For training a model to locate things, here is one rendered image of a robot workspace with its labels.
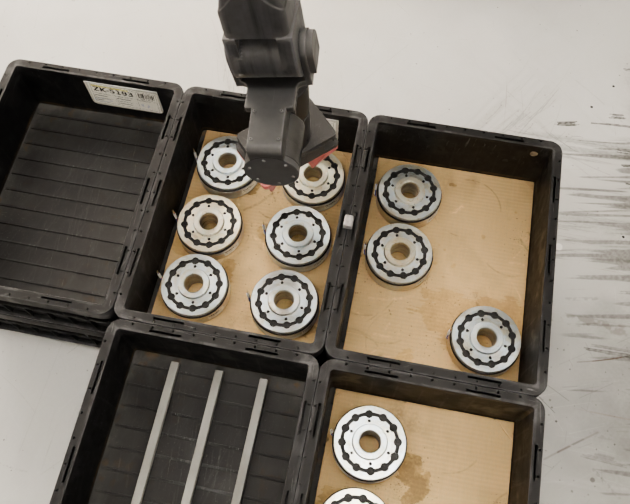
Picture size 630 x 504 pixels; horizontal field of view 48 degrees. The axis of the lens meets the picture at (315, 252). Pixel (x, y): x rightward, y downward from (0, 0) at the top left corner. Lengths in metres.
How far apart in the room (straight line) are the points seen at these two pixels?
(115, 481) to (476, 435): 0.51
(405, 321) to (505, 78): 0.61
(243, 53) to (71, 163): 0.64
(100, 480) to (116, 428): 0.07
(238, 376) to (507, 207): 0.51
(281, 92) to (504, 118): 0.79
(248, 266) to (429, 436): 0.38
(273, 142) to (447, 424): 0.54
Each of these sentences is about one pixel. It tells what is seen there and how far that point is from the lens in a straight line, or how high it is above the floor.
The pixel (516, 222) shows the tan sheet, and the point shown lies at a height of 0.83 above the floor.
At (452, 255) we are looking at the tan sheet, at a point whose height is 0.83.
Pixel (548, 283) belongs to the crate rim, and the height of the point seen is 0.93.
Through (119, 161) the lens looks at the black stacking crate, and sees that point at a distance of 1.26.
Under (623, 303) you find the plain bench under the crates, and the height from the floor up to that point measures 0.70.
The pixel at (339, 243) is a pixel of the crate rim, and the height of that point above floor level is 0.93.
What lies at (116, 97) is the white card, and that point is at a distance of 1.26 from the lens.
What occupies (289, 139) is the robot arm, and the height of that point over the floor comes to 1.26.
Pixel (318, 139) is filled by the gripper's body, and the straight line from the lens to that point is 0.84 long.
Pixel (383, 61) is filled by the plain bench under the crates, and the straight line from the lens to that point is 1.49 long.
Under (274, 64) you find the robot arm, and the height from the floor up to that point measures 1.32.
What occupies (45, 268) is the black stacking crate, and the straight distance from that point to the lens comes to 1.20.
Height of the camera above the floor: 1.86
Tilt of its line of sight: 66 degrees down
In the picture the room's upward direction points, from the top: 2 degrees counter-clockwise
